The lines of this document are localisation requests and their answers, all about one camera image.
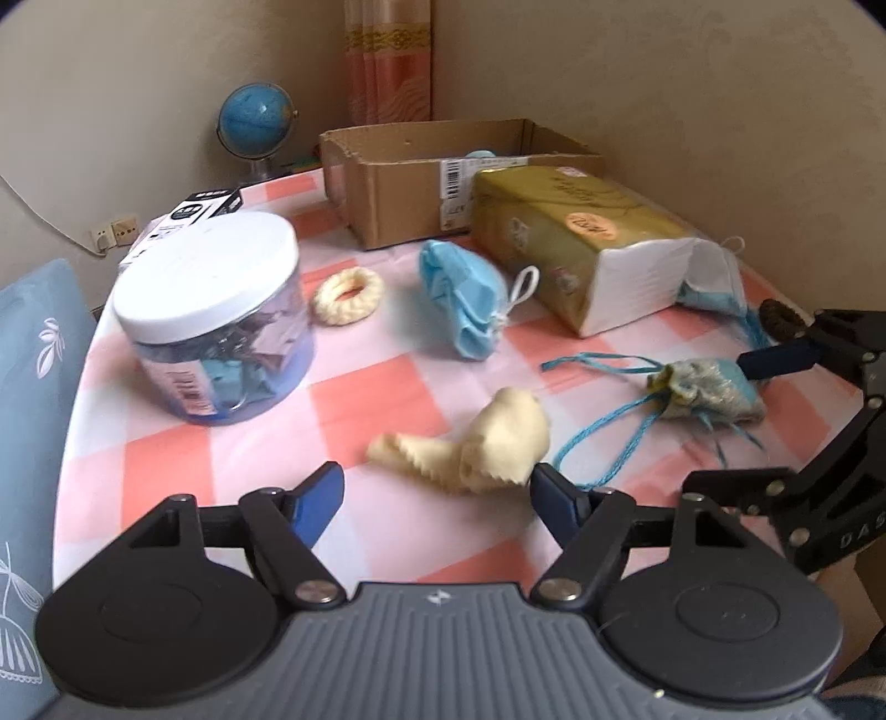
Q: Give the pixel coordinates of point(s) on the pink patterned curtain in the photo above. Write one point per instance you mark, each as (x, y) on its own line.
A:
(387, 62)

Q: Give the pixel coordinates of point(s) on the cardboard box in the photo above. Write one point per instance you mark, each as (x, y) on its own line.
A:
(394, 201)

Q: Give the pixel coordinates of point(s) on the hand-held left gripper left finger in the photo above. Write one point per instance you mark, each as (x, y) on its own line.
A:
(320, 500)

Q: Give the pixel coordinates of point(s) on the pink checked tablecloth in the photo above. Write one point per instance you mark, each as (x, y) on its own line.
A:
(387, 401)

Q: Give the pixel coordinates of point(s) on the black and white carton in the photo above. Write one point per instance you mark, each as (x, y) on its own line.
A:
(201, 204)

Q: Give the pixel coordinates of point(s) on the blue embroidered cushion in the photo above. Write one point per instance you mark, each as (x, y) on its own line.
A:
(34, 388)

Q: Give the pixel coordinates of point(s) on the light blue soft item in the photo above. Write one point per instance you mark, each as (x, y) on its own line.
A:
(479, 155)

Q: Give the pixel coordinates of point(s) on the wall socket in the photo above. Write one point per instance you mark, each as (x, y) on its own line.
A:
(118, 232)

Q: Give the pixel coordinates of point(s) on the cream bird soft toy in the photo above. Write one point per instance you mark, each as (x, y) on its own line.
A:
(505, 436)

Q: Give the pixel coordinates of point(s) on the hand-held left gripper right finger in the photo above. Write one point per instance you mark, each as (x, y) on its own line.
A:
(554, 495)

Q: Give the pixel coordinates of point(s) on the clear jar with white lid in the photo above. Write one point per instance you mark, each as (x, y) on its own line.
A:
(207, 277)

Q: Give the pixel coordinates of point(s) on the gold tissue pack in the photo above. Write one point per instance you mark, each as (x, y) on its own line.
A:
(574, 228)

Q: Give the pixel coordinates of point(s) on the blue desk globe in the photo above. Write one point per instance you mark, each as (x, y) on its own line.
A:
(253, 114)

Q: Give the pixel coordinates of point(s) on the dark brown scrunchie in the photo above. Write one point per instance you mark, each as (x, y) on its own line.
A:
(782, 320)

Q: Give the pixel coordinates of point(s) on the white and blue face mask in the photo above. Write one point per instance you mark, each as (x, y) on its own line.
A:
(720, 284)

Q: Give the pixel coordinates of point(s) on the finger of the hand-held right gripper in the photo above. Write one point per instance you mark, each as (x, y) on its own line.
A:
(775, 360)
(740, 488)

